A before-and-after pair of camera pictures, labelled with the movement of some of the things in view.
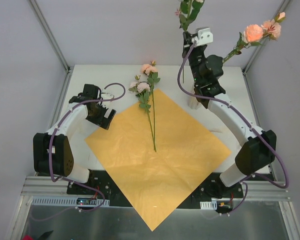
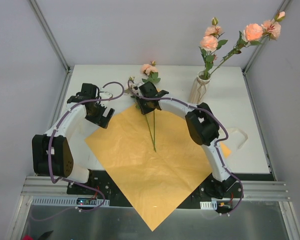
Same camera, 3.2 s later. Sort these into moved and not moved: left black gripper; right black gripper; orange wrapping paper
Moved: right black gripper
Not moved: orange wrapping paper; left black gripper
